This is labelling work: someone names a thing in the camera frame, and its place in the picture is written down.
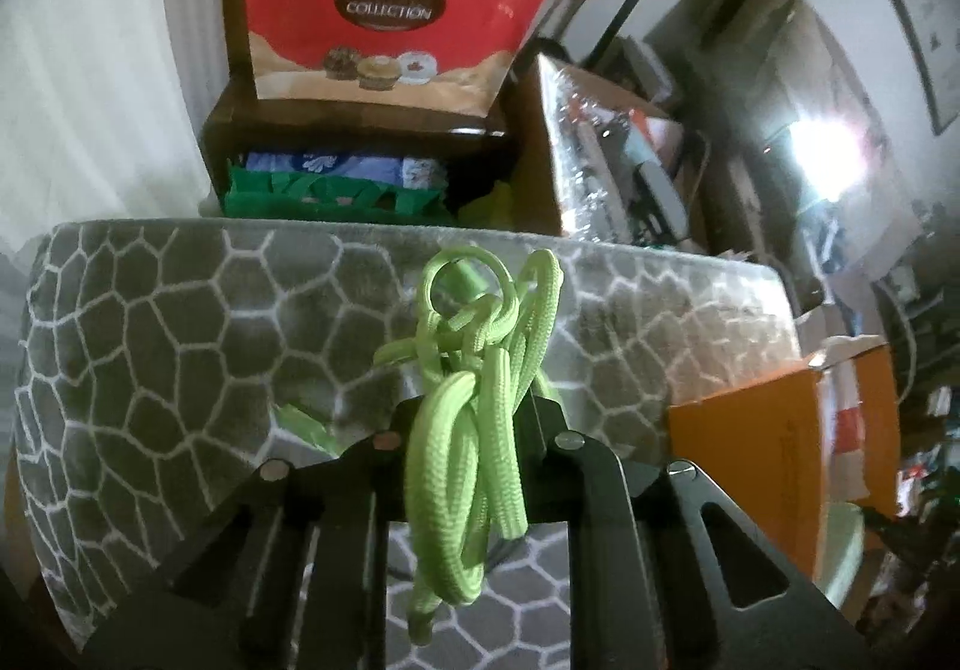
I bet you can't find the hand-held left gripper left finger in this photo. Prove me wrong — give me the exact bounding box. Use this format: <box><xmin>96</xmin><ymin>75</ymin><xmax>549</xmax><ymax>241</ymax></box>
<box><xmin>79</xmin><ymin>398</ymin><xmax>430</xmax><ymax>670</ymax></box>

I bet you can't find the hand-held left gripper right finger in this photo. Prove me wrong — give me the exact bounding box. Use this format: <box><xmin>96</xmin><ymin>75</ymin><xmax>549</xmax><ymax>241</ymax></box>
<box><xmin>517</xmin><ymin>398</ymin><xmax>875</xmax><ymax>670</ymax></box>

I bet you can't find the light green cord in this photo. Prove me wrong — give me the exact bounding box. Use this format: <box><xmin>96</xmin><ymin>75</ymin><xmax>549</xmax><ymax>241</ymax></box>
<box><xmin>371</xmin><ymin>246</ymin><xmax>563</xmax><ymax>645</ymax></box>

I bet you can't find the orange cardboard box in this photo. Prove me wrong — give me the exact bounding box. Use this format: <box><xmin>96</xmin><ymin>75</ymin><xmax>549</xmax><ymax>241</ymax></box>
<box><xmin>667</xmin><ymin>336</ymin><xmax>901</xmax><ymax>581</ymax></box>

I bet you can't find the grey white patterned blanket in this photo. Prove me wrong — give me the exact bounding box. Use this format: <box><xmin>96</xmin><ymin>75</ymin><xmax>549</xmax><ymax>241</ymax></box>
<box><xmin>11</xmin><ymin>220</ymin><xmax>800</xmax><ymax>670</ymax></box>

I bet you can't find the green bag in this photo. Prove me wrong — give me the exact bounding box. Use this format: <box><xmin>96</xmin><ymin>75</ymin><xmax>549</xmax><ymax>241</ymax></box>
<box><xmin>225</xmin><ymin>167</ymin><xmax>451</xmax><ymax>221</ymax></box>

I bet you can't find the grey oblong case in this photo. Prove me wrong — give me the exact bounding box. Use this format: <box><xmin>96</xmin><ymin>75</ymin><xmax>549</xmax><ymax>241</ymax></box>
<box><xmin>636</xmin><ymin>161</ymin><xmax>689</xmax><ymax>237</ymax></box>

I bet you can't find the blue floral pack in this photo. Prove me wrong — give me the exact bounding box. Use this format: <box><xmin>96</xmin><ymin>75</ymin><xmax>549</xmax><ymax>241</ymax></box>
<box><xmin>244</xmin><ymin>151</ymin><xmax>447</xmax><ymax>192</ymax></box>

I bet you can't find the open cluttered cardboard box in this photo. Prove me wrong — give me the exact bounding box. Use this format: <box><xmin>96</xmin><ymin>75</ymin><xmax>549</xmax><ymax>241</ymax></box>
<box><xmin>516</xmin><ymin>50</ymin><xmax>713</xmax><ymax>258</ymax></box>

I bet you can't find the clear plastic wrapped pack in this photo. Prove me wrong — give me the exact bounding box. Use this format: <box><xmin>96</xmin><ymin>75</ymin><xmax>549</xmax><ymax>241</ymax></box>
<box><xmin>536</xmin><ymin>55</ymin><xmax>640</xmax><ymax>243</ymax></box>

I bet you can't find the dark wooden side table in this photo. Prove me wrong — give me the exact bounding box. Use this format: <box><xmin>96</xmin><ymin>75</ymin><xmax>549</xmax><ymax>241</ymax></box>
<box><xmin>201</xmin><ymin>80</ymin><xmax>526</xmax><ymax>221</ymax></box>

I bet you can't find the black lit lamp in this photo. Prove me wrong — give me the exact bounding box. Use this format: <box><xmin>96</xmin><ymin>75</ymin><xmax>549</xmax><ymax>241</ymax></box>
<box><xmin>765</xmin><ymin>115</ymin><xmax>871</xmax><ymax>206</ymax></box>

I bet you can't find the black speaker stand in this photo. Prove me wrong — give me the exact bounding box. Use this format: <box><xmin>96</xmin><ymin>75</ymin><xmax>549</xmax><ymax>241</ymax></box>
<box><xmin>583</xmin><ymin>0</ymin><xmax>657</xmax><ymax>67</ymax></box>

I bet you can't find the red gift bag brown label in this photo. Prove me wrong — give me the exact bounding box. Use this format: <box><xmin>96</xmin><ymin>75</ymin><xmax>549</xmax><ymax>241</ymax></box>
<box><xmin>241</xmin><ymin>0</ymin><xmax>557</xmax><ymax>116</ymax></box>

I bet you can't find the brown sofa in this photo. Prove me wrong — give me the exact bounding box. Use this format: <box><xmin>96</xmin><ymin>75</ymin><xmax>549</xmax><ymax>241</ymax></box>
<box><xmin>645</xmin><ymin>0</ymin><xmax>931</xmax><ymax>251</ymax></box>

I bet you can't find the white curtain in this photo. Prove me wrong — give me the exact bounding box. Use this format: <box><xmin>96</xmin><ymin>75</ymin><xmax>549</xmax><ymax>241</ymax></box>
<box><xmin>0</xmin><ymin>0</ymin><xmax>226</xmax><ymax>251</ymax></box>

